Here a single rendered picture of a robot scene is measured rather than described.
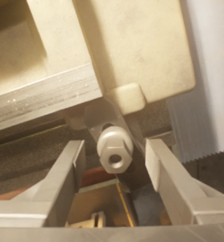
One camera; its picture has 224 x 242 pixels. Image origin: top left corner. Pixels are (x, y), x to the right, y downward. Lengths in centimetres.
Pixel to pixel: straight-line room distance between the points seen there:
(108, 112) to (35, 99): 7
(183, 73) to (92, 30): 12
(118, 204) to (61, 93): 110
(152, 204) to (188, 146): 123
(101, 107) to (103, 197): 103
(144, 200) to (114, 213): 46
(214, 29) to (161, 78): 29
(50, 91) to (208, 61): 39
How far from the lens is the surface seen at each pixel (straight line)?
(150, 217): 178
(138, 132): 30
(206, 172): 166
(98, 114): 18
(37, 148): 49
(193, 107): 48
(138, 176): 21
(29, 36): 25
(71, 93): 16
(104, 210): 125
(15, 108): 18
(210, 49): 48
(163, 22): 24
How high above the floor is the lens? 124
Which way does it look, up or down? 76 degrees down
